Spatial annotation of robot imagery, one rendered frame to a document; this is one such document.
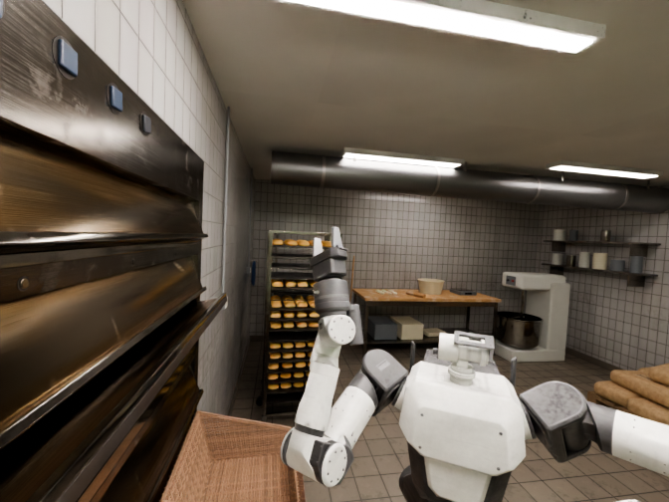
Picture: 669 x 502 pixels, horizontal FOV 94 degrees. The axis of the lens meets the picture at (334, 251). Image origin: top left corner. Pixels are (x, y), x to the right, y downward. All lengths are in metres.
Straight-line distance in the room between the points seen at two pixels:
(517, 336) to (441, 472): 4.74
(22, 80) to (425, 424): 0.98
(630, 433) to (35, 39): 1.25
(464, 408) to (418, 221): 4.98
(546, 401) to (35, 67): 1.15
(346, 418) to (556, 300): 5.25
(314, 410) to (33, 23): 0.82
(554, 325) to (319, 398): 5.39
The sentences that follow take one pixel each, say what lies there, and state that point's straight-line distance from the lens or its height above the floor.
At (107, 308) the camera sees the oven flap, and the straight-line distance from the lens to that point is 0.93.
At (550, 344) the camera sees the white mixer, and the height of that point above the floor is 0.27.
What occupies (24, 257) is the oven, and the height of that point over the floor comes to 1.69.
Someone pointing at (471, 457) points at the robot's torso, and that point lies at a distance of 0.88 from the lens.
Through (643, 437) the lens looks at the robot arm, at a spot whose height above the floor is 1.39.
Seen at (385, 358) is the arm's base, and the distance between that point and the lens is 0.92.
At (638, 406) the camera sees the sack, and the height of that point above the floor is 0.25.
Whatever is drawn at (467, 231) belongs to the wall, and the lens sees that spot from 6.14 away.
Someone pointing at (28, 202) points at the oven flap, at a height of 1.78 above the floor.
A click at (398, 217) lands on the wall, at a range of 5.54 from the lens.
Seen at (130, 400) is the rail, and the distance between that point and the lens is 0.71.
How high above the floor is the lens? 1.75
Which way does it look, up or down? 3 degrees down
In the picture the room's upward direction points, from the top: 3 degrees clockwise
